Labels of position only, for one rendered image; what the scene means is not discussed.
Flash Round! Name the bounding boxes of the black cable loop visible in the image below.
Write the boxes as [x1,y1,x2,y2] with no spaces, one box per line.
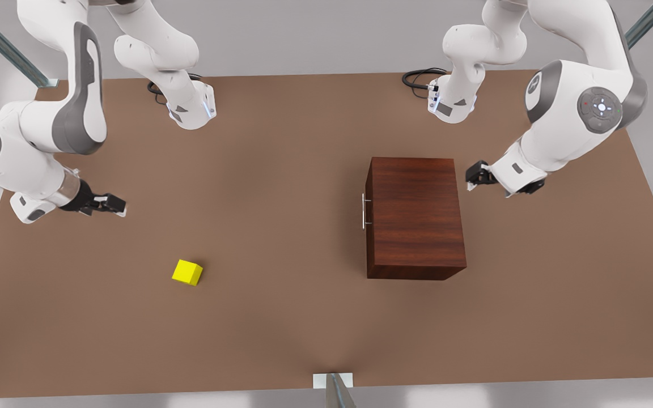
[402,68,449,100]
[147,73,203,106]

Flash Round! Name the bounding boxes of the silver frame post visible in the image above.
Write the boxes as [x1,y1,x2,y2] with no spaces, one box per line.
[0,0,58,88]
[625,0,653,49]
[312,372,357,408]

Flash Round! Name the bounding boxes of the dark wooden cabinet box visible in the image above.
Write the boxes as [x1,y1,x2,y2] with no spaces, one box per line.
[365,157,467,281]

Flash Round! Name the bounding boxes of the yellow cube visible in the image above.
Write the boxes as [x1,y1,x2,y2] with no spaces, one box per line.
[172,259,203,286]

